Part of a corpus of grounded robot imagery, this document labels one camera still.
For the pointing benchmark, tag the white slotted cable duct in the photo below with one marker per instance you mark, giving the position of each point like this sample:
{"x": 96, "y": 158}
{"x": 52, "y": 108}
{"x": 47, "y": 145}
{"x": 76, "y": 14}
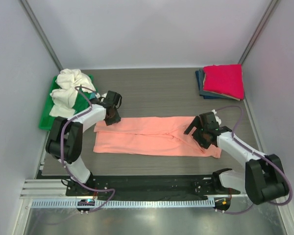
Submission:
{"x": 88, "y": 203}

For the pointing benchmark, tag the light blue t-shirt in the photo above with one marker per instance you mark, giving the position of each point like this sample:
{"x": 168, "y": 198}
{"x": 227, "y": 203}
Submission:
{"x": 94, "y": 95}

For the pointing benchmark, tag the salmon pink t-shirt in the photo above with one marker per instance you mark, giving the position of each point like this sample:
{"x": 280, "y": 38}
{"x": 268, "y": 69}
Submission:
{"x": 154, "y": 136}

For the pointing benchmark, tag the green plastic bin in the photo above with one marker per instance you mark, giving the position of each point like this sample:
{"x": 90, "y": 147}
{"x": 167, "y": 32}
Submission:
{"x": 46, "y": 120}

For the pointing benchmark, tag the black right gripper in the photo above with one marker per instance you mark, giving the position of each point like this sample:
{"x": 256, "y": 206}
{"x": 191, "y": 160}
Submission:
{"x": 196, "y": 123}

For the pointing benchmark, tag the green t-shirt in bin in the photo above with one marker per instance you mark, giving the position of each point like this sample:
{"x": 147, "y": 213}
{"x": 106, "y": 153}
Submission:
{"x": 81, "y": 103}

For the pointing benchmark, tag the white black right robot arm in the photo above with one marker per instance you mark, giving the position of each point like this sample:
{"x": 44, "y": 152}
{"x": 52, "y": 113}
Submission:
{"x": 242, "y": 156}

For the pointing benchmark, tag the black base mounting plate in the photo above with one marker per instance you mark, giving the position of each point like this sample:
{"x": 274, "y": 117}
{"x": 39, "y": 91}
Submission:
{"x": 196, "y": 184}

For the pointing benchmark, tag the cream white crumpled t-shirt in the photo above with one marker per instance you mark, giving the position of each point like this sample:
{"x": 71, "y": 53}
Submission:
{"x": 64, "y": 97}

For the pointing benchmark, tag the navy blue folded t-shirt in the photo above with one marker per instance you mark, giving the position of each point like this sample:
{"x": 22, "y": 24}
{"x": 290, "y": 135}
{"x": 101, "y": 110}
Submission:
{"x": 206, "y": 95}

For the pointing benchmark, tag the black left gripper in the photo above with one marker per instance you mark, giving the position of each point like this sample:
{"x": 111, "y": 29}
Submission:
{"x": 115, "y": 119}

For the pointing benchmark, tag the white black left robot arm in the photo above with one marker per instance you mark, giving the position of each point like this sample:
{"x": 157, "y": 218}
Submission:
{"x": 66, "y": 135}

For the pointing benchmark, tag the red folded t-shirt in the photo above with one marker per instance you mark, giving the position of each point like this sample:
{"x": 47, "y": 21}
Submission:
{"x": 226, "y": 79}

